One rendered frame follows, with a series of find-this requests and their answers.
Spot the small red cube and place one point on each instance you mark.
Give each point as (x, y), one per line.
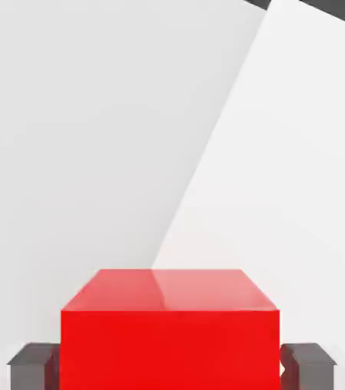
(169, 347)

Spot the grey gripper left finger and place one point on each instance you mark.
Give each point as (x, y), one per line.
(27, 370)

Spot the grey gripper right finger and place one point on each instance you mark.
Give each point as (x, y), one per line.
(312, 370)

